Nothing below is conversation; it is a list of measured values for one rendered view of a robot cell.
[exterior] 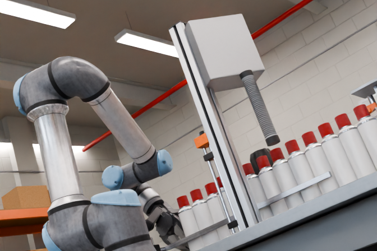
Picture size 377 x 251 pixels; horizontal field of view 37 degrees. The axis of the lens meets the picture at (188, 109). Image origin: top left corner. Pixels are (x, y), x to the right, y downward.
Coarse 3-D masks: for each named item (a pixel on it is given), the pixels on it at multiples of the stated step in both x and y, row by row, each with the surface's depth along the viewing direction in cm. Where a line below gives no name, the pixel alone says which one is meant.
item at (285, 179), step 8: (272, 152) 153; (280, 152) 152; (280, 160) 151; (272, 168) 152; (280, 168) 150; (288, 168) 150; (280, 176) 150; (288, 176) 149; (280, 184) 150; (288, 184) 148; (296, 184) 149; (288, 200) 148; (296, 200) 147; (288, 208) 148
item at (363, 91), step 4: (372, 80) 144; (376, 80) 144; (364, 84) 146; (368, 84) 145; (372, 84) 145; (376, 84) 147; (356, 88) 147; (360, 88) 146; (364, 88) 146; (368, 88) 148; (372, 88) 149; (352, 92) 147; (356, 92) 148; (360, 92) 149; (364, 92) 150; (368, 92) 151; (372, 92) 153; (360, 96) 152; (364, 96) 154
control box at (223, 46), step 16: (224, 16) 158; (240, 16) 159; (192, 32) 153; (208, 32) 154; (224, 32) 155; (240, 32) 157; (192, 48) 155; (208, 48) 152; (224, 48) 153; (240, 48) 154; (208, 64) 149; (224, 64) 151; (240, 64) 152; (256, 64) 154; (208, 80) 149; (224, 80) 151; (240, 80) 155; (256, 80) 159
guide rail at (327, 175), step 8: (320, 176) 141; (328, 176) 140; (304, 184) 143; (312, 184) 142; (288, 192) 146; (296, 192) 145; (272, 200) 148; (232, 216) 155; (216, 224) 158; (224, 224) 157; (200, 232) 161; (208, 232) 160; (184, 240) 164; (168, 248) 168
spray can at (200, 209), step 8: (192, 192) 167; (200, 192) 168; (192, 200) 168; (200, 200) 167; (192, 208) 166; (200, 208) 165; (208, 208) 165; (200, 216) 164; (208, 216) 164; (200, 224) 164; (208, 224) 163; (216, 232) 163; (208, 240) 161; (216, 240) 161
